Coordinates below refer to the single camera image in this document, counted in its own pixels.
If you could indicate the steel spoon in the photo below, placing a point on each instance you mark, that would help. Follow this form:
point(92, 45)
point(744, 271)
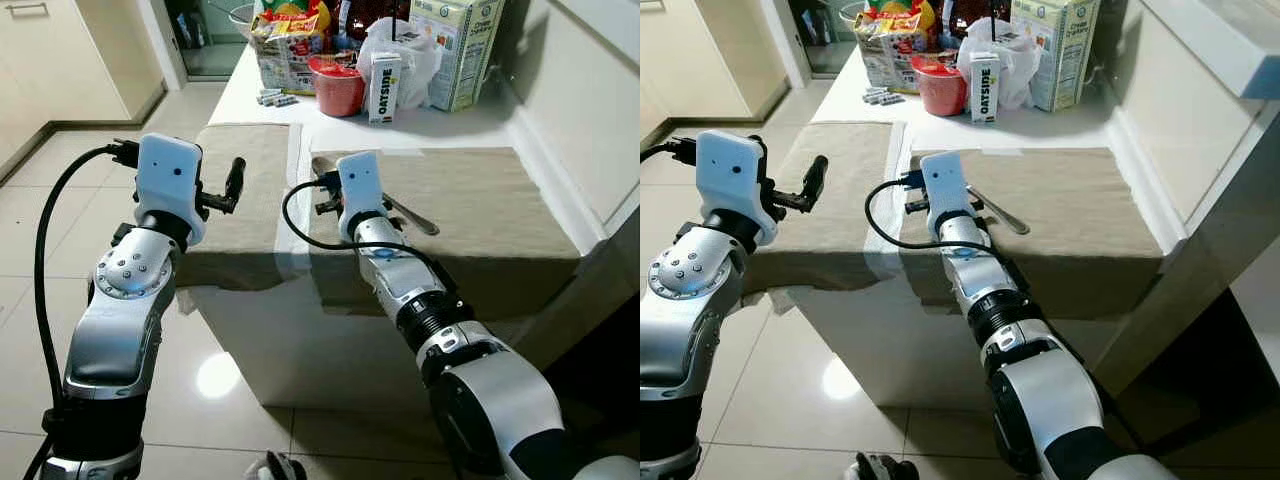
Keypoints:
point(1008, 220)
point(415, 218)

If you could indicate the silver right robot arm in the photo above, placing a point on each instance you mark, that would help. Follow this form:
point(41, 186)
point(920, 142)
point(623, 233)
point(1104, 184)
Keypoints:
point(500, 400)
point(1060, 400)

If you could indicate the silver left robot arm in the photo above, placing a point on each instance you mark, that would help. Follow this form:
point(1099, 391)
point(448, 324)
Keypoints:
point(690, 340)
point(110, 340)

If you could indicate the red noodle cup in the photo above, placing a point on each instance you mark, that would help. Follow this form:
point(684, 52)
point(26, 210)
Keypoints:
point(338, 90)
point(940, 90)

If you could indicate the white Oatside carton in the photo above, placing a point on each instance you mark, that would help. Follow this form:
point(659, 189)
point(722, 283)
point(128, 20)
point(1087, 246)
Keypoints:
point(385, 90)
point(985, 90)

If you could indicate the colourful snack package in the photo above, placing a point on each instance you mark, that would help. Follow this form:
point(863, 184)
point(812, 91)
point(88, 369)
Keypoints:
point(893, 50)
point(290, 50)

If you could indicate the white counter block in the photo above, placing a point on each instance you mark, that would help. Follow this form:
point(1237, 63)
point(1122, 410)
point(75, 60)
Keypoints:
point(300, 350)
point(900, 350)

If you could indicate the white plastic bag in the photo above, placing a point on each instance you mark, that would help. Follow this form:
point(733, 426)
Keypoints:
point(1015, 60)
point(415, 60)

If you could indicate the dark red bag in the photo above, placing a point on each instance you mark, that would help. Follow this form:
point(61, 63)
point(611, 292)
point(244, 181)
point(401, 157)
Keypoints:
point(365, 20)
point(965, 20)

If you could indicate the large green white carton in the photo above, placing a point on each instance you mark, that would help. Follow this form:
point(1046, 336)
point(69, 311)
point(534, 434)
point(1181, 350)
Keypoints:
point(465, 55)
point(1065, 55)

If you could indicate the cream cabinet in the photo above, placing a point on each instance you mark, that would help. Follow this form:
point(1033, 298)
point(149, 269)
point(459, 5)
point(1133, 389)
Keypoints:
point(60, 60)

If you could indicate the white raised bar shelf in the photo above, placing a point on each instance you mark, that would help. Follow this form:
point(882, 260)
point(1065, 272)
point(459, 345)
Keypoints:
point(1200, 60)
point(580, 90)

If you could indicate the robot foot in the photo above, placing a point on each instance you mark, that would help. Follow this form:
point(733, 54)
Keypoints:
point(272, 468)
point(880, 468)

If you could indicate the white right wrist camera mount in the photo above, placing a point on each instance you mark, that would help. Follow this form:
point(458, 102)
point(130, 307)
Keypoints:
point(945, 185)
point(360, 185)

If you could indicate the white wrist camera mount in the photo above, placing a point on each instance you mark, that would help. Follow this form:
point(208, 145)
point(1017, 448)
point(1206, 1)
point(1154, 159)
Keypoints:
point(168, 180)
point(945, 185)
point(360, 185)
point(733, 180)

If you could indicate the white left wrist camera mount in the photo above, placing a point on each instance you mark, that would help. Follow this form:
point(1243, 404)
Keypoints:
point(168, 180)
point(733, 180)

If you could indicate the white door frame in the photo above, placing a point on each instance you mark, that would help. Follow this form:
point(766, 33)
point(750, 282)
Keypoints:
point(775, 40)
point(160, 40)

